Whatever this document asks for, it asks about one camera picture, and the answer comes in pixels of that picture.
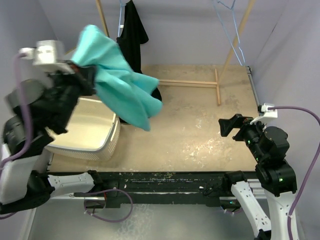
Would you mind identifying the wooden clothes rack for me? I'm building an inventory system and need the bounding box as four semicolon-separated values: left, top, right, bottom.
95;0;257;106

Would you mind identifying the cream plastic laundry basket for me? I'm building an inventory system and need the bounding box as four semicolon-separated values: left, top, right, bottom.
45;97;121;161

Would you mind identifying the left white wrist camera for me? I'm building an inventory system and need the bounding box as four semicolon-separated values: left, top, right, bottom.
18;40;75;75

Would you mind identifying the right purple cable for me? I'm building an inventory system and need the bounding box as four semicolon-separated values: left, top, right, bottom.
219;105;320;240

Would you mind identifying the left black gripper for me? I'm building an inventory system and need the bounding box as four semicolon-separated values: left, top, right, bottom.
47;59;100;130

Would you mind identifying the light blue wire hanger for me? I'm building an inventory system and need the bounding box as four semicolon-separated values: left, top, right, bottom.
211;0;246;66

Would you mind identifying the black t shirt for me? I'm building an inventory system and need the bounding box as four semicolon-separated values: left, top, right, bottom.
116;0;163;119

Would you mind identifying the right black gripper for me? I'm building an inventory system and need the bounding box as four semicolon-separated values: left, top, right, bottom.
219;112;270;161

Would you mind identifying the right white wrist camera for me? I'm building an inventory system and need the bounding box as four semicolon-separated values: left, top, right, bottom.
250;103;278;125

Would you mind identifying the blue hanger with black shirt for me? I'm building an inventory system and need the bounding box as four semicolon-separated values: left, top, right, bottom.
117;0;125;38

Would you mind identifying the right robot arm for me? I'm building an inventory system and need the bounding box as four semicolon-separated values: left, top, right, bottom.
218;110;299;240

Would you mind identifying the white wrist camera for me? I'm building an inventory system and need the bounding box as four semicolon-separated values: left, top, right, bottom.
18;40;75;75
250;103;278;125

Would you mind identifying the teal t shirt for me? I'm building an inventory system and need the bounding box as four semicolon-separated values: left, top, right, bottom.
71;24;163;131

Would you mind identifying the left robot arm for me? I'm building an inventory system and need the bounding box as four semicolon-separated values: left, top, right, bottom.
0;61;97;219

